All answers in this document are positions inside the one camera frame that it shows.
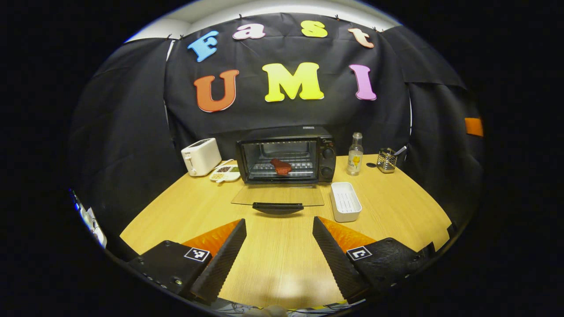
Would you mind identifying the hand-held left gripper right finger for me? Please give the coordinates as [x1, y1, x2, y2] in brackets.
[312, 216, 437, 304]

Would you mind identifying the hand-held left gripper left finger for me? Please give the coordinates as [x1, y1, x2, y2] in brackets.
[128, 218, 247, 304]

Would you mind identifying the black electric oven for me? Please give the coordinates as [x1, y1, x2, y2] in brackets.
[231, 125, 337, 215]

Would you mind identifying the brown meat piece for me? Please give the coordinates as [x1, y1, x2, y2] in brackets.
[270, 158, 293, 177]

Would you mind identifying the white rectangular container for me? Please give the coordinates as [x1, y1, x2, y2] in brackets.
[330, 182, 363, 223]

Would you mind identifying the white divided seasoning dish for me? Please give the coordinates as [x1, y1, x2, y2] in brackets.
[210, 164, 241, 183]

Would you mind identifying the clear glass bottle yellow label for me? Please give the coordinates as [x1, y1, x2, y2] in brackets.
[347, 132, 364, 176]

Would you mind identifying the white toaster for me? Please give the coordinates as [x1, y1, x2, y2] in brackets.
[181, 138, 222, 177]

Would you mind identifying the metal wire cutlery holder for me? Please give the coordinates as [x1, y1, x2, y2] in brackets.
[377, 148, 398, 173]

